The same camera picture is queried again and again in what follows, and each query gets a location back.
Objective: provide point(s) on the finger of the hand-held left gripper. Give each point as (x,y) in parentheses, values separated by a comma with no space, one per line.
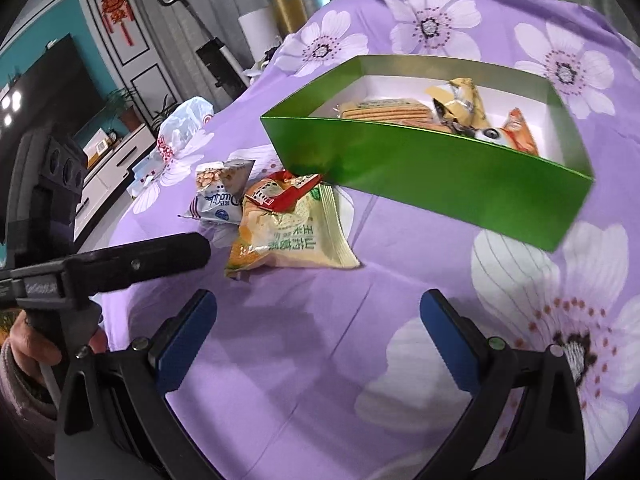
(150,256)

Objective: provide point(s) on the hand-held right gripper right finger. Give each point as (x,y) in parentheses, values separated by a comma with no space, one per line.
(447,340)

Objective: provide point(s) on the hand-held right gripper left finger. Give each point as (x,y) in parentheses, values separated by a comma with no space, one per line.
(185,340)

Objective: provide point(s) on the grey-white peanut packet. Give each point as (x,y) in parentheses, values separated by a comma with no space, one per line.
(220,200)

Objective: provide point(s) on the yellow-green snack packet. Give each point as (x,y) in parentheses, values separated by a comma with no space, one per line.
(290,240)

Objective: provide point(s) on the red and white snack packet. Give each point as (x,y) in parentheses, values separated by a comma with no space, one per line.
(282,195)

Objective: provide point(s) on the green cardboard box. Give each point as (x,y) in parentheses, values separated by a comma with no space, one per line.
(425,180)

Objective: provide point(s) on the brown-yellow snack packet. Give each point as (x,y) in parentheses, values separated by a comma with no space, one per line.
(462,102)

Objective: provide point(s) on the green and cream biscuit packet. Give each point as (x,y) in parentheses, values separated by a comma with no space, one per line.
(385,110)

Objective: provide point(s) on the person's left forearm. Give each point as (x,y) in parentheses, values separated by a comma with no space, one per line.
(20,400)

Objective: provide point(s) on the person's left hand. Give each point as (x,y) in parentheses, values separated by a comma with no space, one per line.
(30,342)

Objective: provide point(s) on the white television cabinet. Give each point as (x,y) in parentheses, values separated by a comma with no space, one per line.
(110,165)

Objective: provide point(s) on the black flat television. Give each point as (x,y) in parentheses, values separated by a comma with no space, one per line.
(60,90)

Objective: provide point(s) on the purple floral bedsheet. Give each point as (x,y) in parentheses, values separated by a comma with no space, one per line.
(325,335)

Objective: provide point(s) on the potted green plant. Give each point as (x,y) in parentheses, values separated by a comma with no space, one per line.
(164,110)
(125,105)

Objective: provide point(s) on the white plastic bag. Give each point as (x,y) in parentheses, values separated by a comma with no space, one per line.
(182,125)

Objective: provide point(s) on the black upright vacuum cleaner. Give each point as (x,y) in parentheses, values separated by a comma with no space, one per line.
(220,67)

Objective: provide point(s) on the orange panda snack packet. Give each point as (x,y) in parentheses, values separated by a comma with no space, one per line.
(520,135)

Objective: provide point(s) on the white cylinder appliance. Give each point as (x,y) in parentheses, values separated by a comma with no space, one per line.
(257,35)

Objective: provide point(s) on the red knot wall ornament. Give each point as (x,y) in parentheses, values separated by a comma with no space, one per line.
(116,10)

